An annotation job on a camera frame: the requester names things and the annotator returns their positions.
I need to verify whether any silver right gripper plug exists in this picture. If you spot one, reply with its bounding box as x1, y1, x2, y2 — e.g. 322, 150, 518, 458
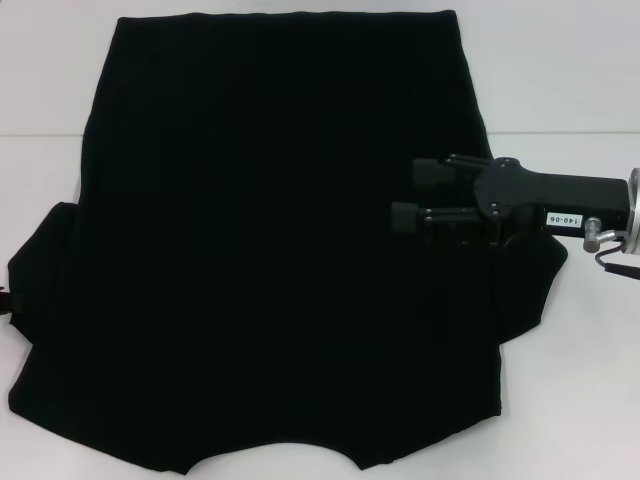
583, 216, 605, 255

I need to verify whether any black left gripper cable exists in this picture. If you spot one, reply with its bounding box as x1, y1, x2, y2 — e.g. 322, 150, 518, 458
0, 287, 16, 326

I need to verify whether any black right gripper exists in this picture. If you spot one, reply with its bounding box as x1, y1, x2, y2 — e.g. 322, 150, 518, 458
412, 153, 631, 237

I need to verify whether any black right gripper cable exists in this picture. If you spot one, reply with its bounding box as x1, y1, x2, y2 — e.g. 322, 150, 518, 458
593, 233, 640, 280

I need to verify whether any black shirt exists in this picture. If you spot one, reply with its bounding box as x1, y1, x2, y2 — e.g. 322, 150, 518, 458
7, 10, 570, 449

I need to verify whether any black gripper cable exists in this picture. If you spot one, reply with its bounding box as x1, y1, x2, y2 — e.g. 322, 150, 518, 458
0, 287, 16, 326
593, 233, 640, 280

